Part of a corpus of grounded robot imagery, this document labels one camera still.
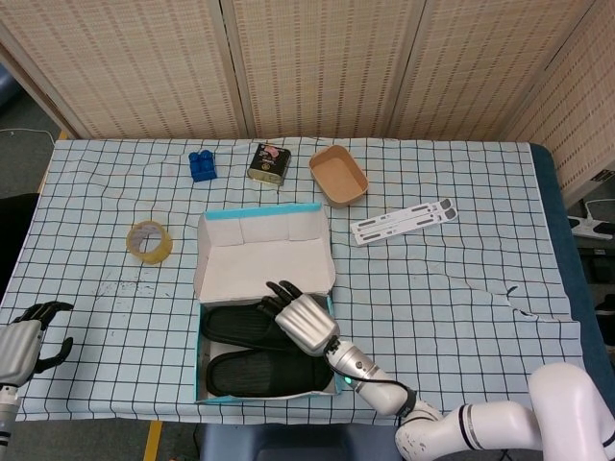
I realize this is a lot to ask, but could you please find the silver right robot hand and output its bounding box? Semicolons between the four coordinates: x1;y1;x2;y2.
258;279;341;357

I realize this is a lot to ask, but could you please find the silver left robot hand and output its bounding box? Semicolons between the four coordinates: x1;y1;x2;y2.
0;301;76;386

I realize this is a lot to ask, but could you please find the black rubber slipper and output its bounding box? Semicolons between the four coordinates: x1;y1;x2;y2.
200;305;308;355
206;348;336;399

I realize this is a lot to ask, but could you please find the teal cardboard shoe box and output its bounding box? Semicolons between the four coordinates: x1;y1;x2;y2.
193;201;343;404

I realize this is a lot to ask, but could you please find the black bulky object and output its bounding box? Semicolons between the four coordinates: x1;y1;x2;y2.
0;191;39;299

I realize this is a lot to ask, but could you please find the dark blue chair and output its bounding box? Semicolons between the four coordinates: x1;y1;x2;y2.
199;422;400;461

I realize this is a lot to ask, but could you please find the white folding laptop stand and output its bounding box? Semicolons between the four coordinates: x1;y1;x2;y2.
350;196;458;247

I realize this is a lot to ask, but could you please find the brown paper food tray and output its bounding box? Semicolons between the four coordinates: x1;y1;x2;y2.
307;146;370;210

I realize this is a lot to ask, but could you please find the yellow packing tape roll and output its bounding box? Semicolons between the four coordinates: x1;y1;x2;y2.
125;219;173;266

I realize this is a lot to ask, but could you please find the black printed tin can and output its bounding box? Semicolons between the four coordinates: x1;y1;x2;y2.
246;142;292;186

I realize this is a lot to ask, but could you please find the white black checked tablecloth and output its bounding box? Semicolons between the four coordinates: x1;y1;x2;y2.
0;136;585;426

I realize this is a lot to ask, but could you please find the blue toy building block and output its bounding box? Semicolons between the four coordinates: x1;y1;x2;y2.
187;149;217;182

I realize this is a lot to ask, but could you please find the bamboo folding screen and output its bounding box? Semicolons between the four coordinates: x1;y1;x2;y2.
0;0;615;207

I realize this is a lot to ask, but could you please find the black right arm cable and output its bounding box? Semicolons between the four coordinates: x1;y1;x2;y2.
324;338;417;424

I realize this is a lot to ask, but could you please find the white floor cable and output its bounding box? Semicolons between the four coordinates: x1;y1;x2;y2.
0;127;57;145

